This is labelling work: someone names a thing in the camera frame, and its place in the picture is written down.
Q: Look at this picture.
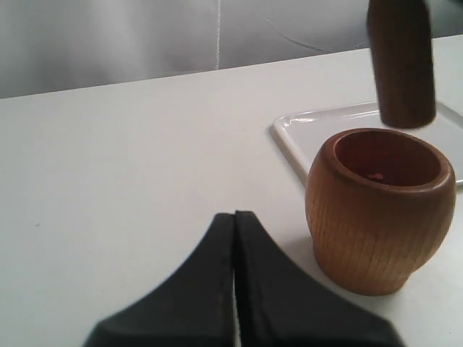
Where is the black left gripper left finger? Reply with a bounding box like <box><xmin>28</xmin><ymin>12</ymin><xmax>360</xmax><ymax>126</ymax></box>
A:
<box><xmin>85</xmin><ymin>213</ymin><xmax>235</xmax><ymax>346</ymax></box>

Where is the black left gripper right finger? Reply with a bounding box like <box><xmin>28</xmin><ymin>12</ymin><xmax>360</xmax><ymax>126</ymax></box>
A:
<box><xmin>234</xmin><ymin>211</ymin><xmax>402</xmax><ymax>346</ymax></box>

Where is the brown wooden pestle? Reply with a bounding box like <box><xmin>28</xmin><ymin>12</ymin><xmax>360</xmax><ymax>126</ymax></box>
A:
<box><xmin>367</xmin><ymin>0</ymin><xmax>436</xmax><ymax>129</ymax></box>

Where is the wooden mortar cup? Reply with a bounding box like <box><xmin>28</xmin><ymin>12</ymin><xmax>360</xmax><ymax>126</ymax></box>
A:
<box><xmin>305</xmin><ymin>128</ymin><xmax>456</xmax><ymax>296</ymax></box>

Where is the white plastic tray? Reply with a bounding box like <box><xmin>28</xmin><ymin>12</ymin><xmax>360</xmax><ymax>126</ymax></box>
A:
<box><xmin>270</xmin><ymin>101</ymin><xmax>462</xmax><ymax>188</ymax></box>

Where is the white backdrop curtain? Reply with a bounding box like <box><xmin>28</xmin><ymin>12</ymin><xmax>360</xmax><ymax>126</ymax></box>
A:
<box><xmin>0</xmin><ymin>0</ymin><xmax>463</xmax><ymax>100</ymax></box>

